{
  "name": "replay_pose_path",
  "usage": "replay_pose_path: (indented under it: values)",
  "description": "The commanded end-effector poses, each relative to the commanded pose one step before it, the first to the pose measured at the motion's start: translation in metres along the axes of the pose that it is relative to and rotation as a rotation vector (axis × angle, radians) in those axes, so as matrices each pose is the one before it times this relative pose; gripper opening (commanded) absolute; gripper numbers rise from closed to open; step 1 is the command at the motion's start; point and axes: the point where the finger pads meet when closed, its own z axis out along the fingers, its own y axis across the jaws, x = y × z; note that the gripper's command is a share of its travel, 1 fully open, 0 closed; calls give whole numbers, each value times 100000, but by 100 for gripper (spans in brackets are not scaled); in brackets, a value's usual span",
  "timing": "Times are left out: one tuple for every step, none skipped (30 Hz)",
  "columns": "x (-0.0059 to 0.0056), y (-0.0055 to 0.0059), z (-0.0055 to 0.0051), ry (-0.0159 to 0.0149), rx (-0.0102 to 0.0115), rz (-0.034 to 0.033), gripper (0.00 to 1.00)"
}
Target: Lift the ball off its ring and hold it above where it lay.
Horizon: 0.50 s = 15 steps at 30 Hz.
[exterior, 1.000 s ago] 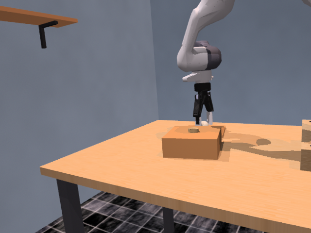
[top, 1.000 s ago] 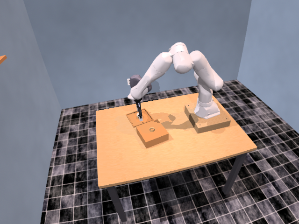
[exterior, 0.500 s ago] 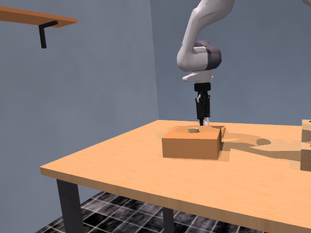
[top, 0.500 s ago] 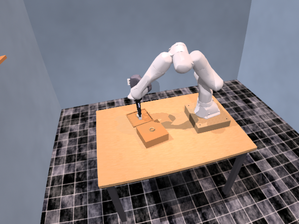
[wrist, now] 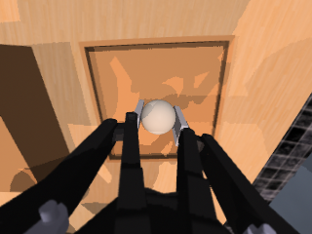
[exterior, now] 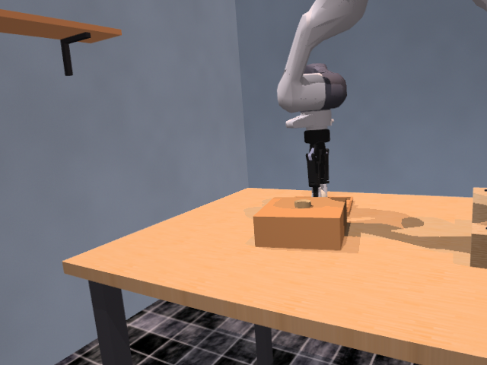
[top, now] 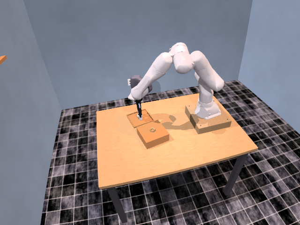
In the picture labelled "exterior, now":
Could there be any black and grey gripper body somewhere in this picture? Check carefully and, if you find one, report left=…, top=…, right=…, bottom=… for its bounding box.
left=304, top=129, right=330, bottom=161

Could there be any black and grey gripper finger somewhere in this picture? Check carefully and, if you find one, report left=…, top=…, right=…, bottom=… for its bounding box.
left=306, top=148, right=323, bottom=197
left=320, top=148, right=329, bottom=197

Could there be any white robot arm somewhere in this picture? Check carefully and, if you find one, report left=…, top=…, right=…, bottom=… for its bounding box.
left=277, top=0, right=368, bottom=130

